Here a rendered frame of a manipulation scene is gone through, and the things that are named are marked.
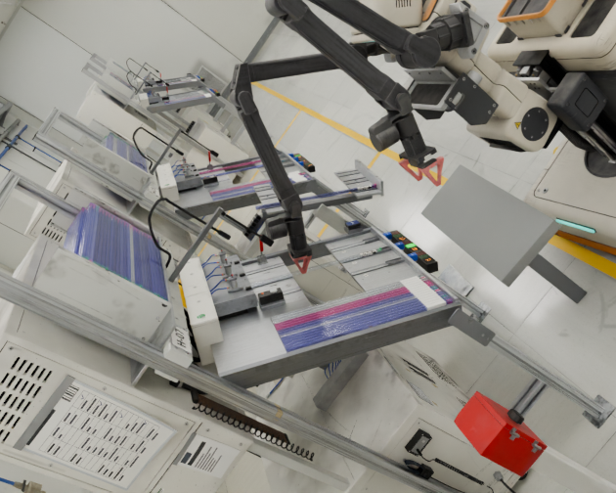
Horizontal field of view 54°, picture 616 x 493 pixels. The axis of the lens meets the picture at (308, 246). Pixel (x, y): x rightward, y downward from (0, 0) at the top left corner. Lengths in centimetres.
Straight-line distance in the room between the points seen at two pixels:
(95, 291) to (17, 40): 809
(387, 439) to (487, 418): 52
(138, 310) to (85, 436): 34
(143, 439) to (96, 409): 16
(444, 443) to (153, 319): 99
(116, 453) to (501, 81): 151
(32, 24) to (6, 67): 69
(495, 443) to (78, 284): 106
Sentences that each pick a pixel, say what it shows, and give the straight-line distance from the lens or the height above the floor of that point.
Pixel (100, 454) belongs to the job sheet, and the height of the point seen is 136.
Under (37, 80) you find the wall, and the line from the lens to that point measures 958.
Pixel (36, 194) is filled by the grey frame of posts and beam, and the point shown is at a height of 179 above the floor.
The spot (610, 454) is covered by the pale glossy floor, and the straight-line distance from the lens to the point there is 224.
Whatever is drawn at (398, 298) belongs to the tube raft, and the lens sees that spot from 184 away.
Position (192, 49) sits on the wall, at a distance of 952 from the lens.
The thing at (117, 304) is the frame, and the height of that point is 151.
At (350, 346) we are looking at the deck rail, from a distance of 169.
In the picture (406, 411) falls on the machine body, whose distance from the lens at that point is 192.
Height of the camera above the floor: 187
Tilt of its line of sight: 25 degrees down
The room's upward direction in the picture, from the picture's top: 57 degrees counter-clockwise
